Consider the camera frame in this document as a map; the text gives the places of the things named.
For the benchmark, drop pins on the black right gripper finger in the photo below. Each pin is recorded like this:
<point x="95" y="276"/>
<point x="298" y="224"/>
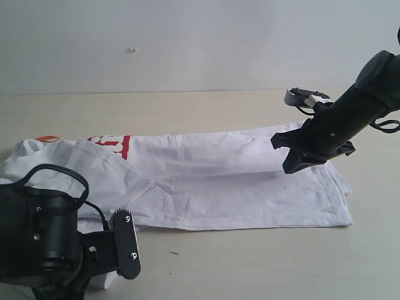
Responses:
<point x="290" y="139"/>
<point x="297" y="161"/>

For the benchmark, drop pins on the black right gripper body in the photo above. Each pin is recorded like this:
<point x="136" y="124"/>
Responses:
<point x="328" y="134"/>

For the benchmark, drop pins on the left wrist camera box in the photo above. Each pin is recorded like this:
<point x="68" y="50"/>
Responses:
<point x="126" y="244"/>

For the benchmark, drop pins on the white t-shirt red lettering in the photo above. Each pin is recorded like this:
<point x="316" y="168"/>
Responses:
<point x="195" y="182"/>

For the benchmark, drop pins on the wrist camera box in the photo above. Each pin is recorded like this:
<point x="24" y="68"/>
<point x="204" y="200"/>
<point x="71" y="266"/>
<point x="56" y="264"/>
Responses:
<point x="126" y="244"/>
<point x="303" y="98"/>

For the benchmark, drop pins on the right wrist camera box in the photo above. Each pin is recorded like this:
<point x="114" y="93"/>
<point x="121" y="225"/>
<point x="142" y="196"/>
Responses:
<point x="303" y="98"/>

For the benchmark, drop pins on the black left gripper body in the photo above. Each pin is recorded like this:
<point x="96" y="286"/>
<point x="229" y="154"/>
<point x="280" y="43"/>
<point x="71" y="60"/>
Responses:
<point x="99" y="254"/>

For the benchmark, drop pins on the orange neck label tag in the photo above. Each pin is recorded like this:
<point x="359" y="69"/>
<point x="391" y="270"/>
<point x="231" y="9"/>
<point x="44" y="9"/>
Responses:
<point x="48" y="139"/>

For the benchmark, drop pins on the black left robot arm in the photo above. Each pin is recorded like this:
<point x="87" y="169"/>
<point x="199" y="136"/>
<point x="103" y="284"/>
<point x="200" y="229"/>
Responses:
<point x="41" y="247"/>

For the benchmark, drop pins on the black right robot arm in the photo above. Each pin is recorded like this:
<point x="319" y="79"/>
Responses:
<point x="374" y="94"/>

